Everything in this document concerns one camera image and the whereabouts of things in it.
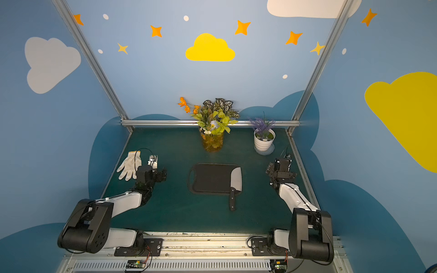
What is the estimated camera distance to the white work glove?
0.99 metres

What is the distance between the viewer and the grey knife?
879mm

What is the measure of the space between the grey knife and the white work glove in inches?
22.3
